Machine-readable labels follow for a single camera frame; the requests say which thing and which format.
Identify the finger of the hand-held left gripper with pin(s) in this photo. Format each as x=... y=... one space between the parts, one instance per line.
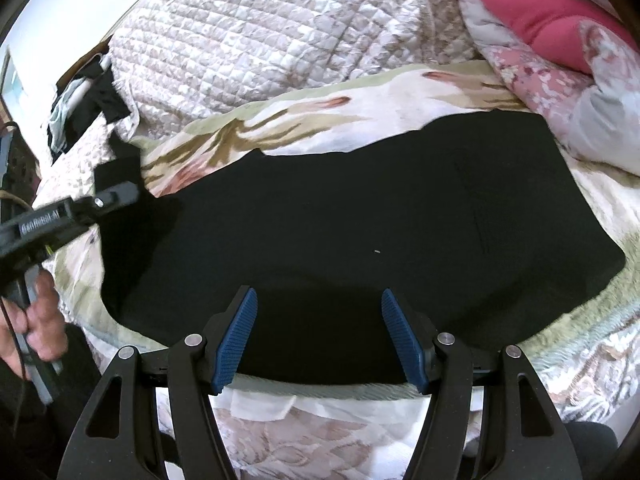
x=120 y=177

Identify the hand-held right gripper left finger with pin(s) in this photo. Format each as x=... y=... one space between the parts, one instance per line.
x=237 y=340

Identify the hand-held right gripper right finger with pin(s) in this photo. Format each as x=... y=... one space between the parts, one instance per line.
x=402 y=340

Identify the black pants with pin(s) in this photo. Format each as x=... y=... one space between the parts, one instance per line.
x=350 y=210

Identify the person's left hand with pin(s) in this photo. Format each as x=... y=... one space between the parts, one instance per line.
x=42 y=310

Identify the dark cloth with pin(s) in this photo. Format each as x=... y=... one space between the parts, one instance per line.
x=100 y=102

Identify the pale green cloth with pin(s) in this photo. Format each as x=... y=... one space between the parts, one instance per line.
x=62 y=110

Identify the grey floral quilted bedspread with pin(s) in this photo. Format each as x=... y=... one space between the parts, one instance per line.
x=275 y=35

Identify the white printed fleece blanket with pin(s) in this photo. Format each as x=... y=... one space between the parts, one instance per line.
x=350 y=95

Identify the pink floral comforter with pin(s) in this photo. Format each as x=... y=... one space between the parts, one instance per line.
x=540 y=25

